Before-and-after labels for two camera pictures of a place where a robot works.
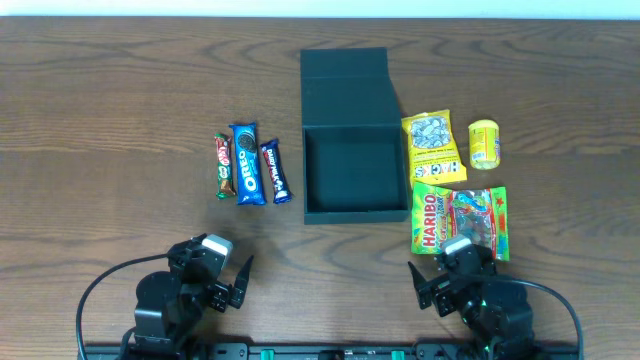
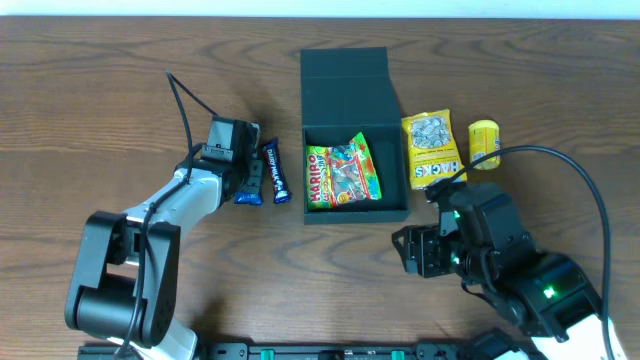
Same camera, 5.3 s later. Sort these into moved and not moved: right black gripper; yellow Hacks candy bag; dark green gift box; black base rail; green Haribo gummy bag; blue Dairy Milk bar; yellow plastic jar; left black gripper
Moved: left black gripper; right black gripper; green Haribo gummy bag
Not moved: blue Dairy Milk bar; yellow Hacks candy bag; yellow plastic jar; black base rail; dark green gift box
